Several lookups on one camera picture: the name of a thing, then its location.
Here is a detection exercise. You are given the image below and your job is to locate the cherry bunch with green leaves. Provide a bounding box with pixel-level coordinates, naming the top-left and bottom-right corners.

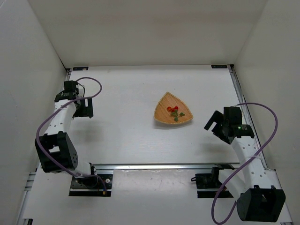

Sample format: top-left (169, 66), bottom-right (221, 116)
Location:
top-left (169, 106), bottom-right (185, 122)

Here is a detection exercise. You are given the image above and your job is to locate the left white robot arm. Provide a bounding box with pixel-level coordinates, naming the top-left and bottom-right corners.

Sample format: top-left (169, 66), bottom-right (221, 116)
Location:
top-left (35, 98), bottom-right (97, 178)

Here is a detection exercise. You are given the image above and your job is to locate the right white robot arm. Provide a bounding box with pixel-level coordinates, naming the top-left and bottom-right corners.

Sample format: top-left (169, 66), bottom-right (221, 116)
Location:
top-left (204, 107), bottom-right (285, 223)

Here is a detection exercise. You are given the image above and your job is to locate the woven triangular fruit basket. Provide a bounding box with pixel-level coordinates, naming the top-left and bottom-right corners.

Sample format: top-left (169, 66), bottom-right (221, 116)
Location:
top-left (154, 92), bottom-right (194, 125)

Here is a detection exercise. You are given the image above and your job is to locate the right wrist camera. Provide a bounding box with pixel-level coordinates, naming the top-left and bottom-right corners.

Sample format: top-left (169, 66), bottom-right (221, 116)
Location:
top-left (223, 106), bottom-right (255, 139)

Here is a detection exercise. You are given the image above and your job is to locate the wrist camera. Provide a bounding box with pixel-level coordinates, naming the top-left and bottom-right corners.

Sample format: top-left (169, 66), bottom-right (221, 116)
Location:
top-left (54, 81), bottom-right (85, 102)
top-left (223, 106), bottom-right (255, 139)

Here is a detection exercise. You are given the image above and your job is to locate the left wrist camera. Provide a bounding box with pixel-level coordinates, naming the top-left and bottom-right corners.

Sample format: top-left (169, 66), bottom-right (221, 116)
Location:
top-left (54, 81), bottom-right (85, 102)

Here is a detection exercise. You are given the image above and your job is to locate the left aluminium rail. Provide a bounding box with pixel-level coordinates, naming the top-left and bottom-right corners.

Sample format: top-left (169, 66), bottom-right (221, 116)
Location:
top-left (39, 68), bottom-right (72, 167)

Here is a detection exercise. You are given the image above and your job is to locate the aluminium rail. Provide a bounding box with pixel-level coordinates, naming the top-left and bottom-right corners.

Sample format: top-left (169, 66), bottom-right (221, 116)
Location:
top-left (93, 163), bottom-right (237, 171)
top-left (39, 68), bottom-right (72, 167)
top-left (228, 64), bottom-right (268, 169)

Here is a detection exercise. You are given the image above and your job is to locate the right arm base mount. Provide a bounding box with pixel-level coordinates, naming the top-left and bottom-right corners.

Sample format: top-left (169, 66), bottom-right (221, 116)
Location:
top-left (190, 164), bottom-right (234, 199)

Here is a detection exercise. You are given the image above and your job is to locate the right aluminium rail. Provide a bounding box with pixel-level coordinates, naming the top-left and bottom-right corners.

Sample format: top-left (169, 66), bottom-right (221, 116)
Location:
top-left (228, 64), bottom-right (268, 169)

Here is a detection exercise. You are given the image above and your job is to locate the front aluminium rail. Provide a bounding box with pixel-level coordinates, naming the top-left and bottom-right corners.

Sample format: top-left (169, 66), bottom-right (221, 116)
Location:
top-left (93, 163), bottom-right (237, 171)

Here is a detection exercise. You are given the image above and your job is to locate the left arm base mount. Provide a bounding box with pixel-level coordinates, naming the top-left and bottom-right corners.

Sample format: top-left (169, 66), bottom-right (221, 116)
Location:
top-left (69, 171), bottom-right (113, 197)

